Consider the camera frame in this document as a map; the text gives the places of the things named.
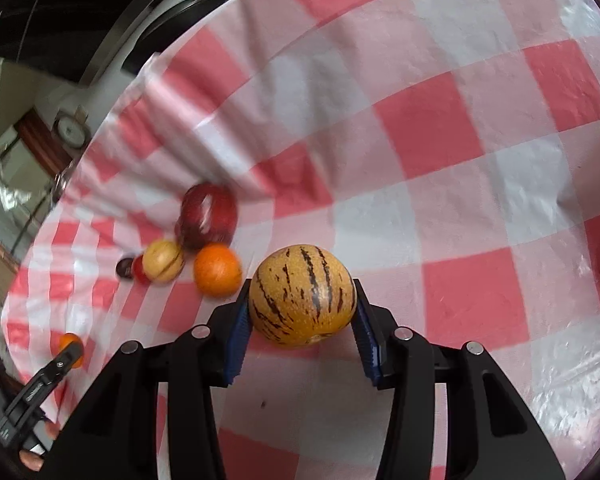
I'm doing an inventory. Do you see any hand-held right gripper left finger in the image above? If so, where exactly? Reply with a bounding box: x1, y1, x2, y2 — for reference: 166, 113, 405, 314
40, 290, 255, 480

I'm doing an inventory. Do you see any small striped yellow melon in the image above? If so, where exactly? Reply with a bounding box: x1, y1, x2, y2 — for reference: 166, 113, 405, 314
142, 240, 185, 283

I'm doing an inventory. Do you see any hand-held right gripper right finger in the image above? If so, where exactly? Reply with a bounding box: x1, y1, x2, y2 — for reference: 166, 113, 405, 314
351, 278, 566, 480

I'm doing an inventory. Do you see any red white checkered tablecloth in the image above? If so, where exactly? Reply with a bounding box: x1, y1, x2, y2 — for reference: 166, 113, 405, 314
0, 0, 600, 480

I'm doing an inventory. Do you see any dark red apple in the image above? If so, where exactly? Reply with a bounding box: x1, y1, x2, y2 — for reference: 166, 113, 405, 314
181, 182, 239, 241

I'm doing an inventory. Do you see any brown wooden door frame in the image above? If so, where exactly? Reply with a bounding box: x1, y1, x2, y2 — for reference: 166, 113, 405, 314
15, 110, 76, 181

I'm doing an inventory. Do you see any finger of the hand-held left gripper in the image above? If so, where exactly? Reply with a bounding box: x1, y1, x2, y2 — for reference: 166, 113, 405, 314
10, 347, 84, 421

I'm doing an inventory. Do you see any medium orange tangerine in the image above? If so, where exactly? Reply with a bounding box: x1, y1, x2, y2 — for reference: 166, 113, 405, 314
193, 243, 243, 297

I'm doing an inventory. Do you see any person's left hand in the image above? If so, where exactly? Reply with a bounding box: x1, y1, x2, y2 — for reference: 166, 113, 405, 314
19, 420, 61, 472

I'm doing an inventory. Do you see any tiny orange citrus fruit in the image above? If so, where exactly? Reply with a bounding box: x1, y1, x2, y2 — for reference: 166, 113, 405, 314
58, 333, 85, 368

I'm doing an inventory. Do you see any large striped yellow melon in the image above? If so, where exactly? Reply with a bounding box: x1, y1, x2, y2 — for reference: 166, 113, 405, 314
248, 245, 356, 349

